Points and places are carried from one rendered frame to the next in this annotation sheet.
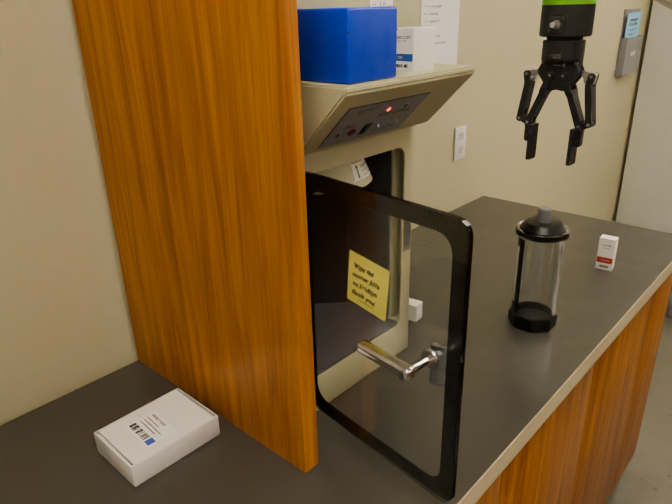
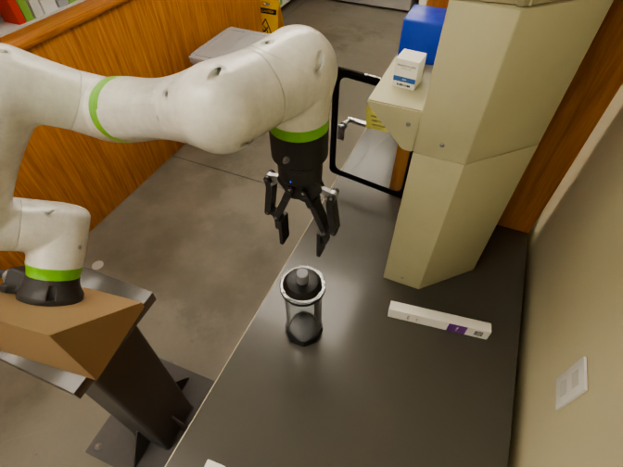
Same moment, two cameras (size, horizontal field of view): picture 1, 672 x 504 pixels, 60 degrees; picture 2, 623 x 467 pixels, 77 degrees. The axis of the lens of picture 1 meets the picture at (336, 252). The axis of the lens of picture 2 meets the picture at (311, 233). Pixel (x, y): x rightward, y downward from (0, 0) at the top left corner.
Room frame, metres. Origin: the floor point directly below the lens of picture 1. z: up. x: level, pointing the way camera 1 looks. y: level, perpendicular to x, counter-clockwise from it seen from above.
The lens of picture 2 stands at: (1.63, -0.59, 1.93)
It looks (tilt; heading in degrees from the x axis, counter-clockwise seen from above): 49 degrees down; 161
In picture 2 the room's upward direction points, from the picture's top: straight up
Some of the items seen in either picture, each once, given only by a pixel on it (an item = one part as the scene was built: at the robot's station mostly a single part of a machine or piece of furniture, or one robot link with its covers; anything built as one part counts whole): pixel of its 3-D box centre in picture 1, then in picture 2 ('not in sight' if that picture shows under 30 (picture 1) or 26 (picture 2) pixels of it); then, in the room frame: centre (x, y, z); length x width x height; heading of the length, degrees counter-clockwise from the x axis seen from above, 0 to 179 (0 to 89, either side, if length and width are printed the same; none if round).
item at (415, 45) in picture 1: (411, 48); (409, 69); (0.93, -0.12, 1.54); 0.05 x 0.05 x 0.06; 42
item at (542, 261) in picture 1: (537, 273); (303, 307); (1.13, -0.43, 1.06); 0.11 x 0.11 x 0.21
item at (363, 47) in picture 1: (345, 44); (425, 34); (0.82, -0.02, 1.56); 0.10 x 0.10 x 0.09; 47
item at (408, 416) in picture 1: (372, 331); (373, 137); (0.69, -0.05, 1.19); 0.30 x 0.01 x 0.40; 40
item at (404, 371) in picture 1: (395, 355); not in sight; (0.61, -0.07, 1.20); 0.10 x 0.05 x 0.03; 40
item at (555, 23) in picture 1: (565, 22); (300, 140); (1.13, -0.43, 1.57); 0.12 x 0.09 x 0.06; 137
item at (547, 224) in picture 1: (543, 222); (302, 281); (1.13, -0.43, 1.18); 0.09 x 0.09 x 0.07
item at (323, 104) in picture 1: (386, 107); (409, 91); (0.89, -0.08, 1.46); 0.32 x 0.12 x 0.10; 137
